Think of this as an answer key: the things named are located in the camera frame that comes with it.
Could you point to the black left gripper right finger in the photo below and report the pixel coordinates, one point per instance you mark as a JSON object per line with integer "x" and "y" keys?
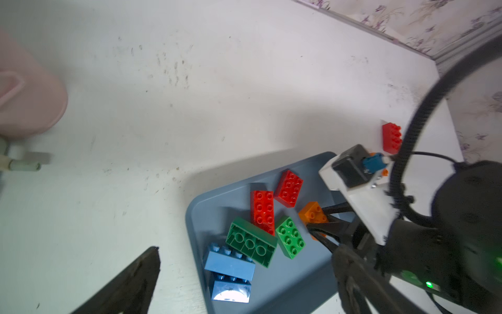
{"x": 360, "y": 285}

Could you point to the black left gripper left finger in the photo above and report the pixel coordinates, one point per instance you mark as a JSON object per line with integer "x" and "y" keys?
{"x": 131, "y": 291}

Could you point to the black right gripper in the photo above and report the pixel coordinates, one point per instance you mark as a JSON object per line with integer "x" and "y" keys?
{"x": 418, "y": 255}

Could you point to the orange lego brick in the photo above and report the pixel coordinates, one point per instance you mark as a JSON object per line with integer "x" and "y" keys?
{"x": 312, "y": 213}

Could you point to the red lego brick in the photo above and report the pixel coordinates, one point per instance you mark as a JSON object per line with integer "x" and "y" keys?
{"x": 391, "y": 138}
{"x": 288, "y": 189}
{"x": 262, "y": 212}

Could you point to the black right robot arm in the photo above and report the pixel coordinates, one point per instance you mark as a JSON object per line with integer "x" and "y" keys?
{"x": 466, "y": 209}

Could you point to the long dark green lego brick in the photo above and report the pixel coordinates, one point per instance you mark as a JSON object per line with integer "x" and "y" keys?
{"x": 252, "y": 241}

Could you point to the light blue lego brick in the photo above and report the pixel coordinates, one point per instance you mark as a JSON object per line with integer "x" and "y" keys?
{"x": 229, "y": 262}

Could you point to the blue plastic tray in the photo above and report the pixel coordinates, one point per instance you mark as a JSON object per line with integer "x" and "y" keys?
{"x": 298, "y": 285}

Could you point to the pink pen holder cup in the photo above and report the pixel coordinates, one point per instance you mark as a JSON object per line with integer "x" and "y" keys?
{"x": 33, "y": 100}

